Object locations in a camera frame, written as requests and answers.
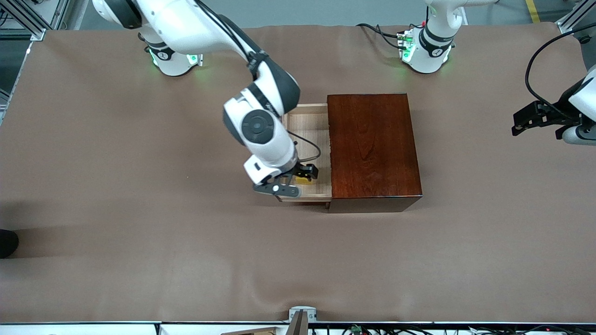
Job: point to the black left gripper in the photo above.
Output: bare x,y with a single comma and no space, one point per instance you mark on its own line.
552,116

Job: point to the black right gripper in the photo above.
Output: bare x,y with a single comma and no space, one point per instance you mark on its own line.
298,170

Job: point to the yellow block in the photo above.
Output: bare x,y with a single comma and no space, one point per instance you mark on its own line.
305,180

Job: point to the light wood drawer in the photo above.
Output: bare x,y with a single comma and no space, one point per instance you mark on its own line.
316,121

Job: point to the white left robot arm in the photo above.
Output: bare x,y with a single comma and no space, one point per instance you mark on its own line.
433,51

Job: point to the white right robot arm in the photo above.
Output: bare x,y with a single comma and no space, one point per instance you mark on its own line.
260,135

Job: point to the dark red wooden cabinet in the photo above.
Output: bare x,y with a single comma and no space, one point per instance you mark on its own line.
372,149

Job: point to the yellow floor tape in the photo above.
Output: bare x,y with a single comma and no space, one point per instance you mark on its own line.
533,10

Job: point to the brown table cloth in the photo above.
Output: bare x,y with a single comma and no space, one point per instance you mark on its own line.
186,260

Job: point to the black frame foot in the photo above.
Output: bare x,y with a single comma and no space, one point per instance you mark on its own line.
585,39

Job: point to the aluminium frame profile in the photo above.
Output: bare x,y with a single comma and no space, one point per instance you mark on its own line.
32,21
577,18

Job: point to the grey camera mount clamp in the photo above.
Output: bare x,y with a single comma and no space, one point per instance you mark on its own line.
302,312

